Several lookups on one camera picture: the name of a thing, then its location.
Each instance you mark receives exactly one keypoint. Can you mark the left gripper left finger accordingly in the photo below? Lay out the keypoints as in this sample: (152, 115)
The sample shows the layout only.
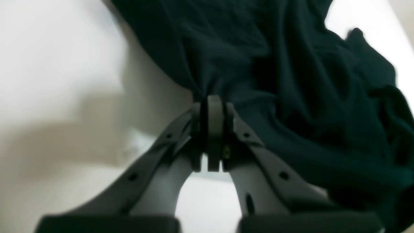
(144, 198)

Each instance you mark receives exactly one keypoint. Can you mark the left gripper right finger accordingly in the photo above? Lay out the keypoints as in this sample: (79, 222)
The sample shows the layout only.
(274, 198)

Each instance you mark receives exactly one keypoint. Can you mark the black T-shirt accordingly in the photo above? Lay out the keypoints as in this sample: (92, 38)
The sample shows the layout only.
(329, 107)

